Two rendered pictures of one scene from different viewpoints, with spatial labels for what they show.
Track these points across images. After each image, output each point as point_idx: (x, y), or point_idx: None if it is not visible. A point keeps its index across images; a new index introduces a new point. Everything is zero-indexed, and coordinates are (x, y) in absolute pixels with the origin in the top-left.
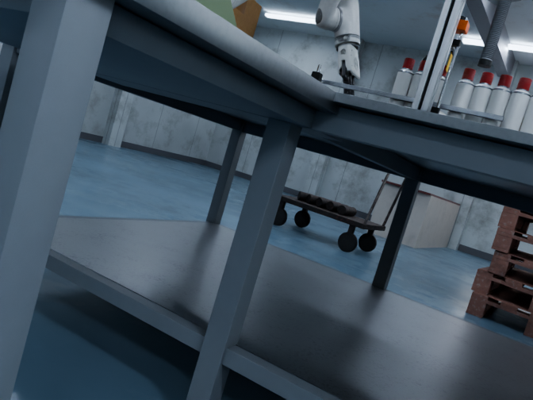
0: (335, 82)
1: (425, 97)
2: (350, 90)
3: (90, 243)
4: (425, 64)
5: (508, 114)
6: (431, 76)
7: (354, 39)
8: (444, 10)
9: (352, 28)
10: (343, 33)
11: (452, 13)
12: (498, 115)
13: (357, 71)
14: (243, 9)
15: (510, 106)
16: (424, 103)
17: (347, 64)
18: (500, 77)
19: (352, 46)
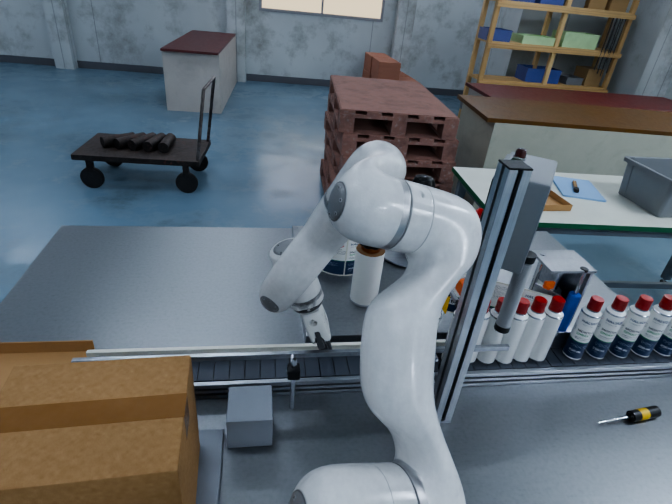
0: (312, 353)
1: (455, 390)
2: (327, 346)
3: None
4: (452, 363)
5: (510, 339)
6: (460, 372)
7: (320, 298)
8: (470, 309)
9: (314, 290)
10: (305, 301)
11: (480, 311)
12: (504, 347)
13: (327, 320)
14: (188, 414)
15: (512, 332)
16: (455, 395)
17: (324, 336)
18: (500, 305)
19: (319, 307)
